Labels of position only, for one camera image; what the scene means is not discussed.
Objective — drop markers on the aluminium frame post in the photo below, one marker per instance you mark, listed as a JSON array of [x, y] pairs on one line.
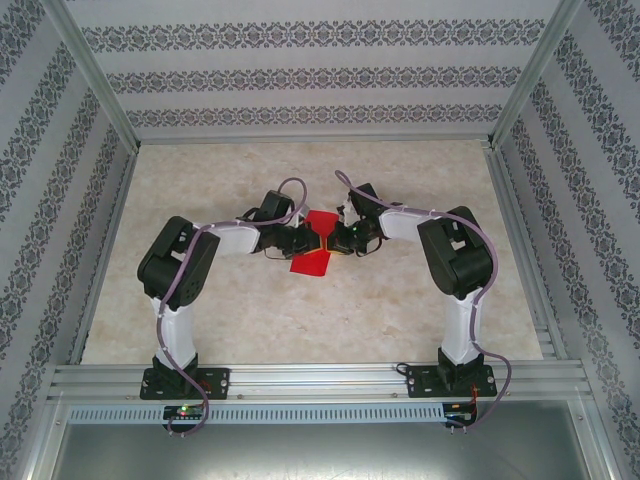
[[90, 70], [535, 70]]

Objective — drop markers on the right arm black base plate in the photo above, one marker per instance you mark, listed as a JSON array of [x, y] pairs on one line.
[[420, 382]]

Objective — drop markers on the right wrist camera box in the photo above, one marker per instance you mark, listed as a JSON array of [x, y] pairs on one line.
[[345, 207]]

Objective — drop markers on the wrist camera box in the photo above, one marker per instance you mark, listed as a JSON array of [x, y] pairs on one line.
[[298, 218], [345, 207]]

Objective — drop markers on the aluminium mounting rail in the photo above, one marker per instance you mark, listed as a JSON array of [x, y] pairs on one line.
[[320, 380]]

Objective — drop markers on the aluminium back rail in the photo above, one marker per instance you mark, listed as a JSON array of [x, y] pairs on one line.
[[310, 138]]

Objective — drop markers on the aluminium side rail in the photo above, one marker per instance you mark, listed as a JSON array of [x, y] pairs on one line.
[[505, 200], [107, 250]]

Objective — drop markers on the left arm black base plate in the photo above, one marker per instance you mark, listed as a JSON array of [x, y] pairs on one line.
[[220, 382]]

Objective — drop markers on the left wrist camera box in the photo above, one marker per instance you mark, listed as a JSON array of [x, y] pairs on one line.
[[298, 218]]

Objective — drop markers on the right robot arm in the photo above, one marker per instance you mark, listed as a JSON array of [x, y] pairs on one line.
[[460, 270]]

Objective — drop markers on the grey metal sheet panel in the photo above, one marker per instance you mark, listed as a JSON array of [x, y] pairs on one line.
[[320, 455]]

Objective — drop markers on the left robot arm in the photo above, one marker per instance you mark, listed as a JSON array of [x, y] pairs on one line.
[[160, 270]]

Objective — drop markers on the red paper sheet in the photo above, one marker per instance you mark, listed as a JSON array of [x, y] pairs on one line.
[[312, 265]]

